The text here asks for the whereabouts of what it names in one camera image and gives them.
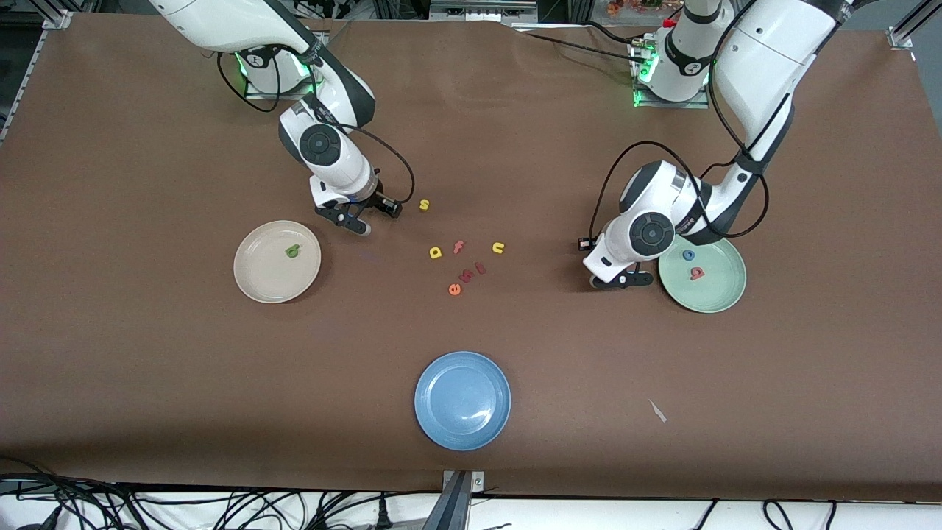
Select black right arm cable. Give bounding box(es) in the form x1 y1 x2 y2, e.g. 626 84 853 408
216 44 416 208

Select beige brown round plate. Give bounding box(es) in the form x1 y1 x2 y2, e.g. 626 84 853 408
233 220 322 304

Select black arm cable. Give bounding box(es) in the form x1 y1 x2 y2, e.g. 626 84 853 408
216 44 416 208
589 0 771 247

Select blue round plate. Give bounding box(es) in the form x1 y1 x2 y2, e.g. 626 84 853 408
414 350 512 451

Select black base cable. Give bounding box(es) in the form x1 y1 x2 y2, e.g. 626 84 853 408
515 31 638 57
583 21 651 43

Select pale green round plate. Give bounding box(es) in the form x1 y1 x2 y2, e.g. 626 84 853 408
658 234 748 314

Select aluminium camera post bracket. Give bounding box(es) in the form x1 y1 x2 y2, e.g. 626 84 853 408
423 470 486 530

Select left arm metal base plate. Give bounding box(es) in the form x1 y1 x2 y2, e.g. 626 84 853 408
631 37 712 110

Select brown table cover sheet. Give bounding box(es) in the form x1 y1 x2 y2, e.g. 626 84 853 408
0 13 942 503

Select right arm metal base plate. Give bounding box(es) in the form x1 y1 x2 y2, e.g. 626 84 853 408
245 44 327 101

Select aluminium frame rail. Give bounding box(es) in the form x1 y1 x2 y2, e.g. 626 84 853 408
887 0 942 38
0 28 46 145

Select orange artificial flowers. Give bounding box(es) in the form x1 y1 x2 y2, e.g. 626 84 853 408
606 0 665 17

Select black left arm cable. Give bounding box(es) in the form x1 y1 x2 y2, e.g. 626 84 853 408
589 0 771 247

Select black cable tangle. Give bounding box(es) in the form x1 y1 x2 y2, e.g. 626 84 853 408
294 0 351 21

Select grey power strip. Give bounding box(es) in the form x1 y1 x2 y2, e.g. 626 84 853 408
429 0 539 21

